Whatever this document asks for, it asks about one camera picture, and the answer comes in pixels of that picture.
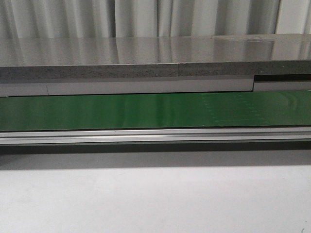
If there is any grey speckled stone counter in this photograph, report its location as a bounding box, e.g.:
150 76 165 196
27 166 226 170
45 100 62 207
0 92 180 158
0 34 311 97

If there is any green conveyor belt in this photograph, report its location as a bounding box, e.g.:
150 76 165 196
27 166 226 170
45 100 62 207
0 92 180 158
0 91 311 132

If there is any white pleated curtain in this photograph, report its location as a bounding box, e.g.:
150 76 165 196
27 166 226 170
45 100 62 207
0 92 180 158
0 0 311 38

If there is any aluminium conveyor side rail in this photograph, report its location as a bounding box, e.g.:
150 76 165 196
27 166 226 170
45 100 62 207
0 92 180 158
0 127 311 145

